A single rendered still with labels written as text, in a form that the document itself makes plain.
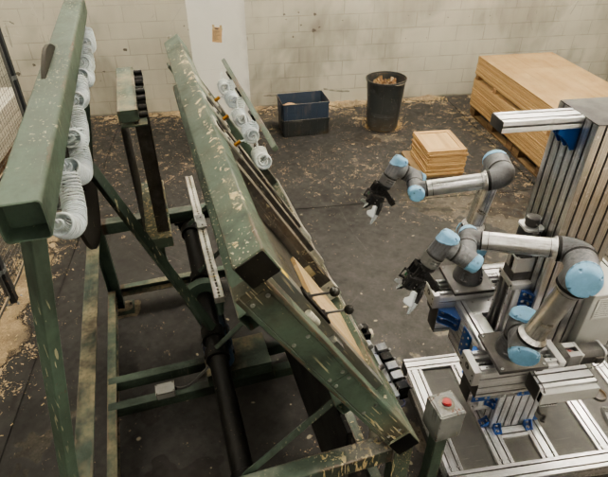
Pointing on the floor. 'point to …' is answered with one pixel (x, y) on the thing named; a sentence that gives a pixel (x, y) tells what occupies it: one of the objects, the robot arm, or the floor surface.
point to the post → (432, 457)
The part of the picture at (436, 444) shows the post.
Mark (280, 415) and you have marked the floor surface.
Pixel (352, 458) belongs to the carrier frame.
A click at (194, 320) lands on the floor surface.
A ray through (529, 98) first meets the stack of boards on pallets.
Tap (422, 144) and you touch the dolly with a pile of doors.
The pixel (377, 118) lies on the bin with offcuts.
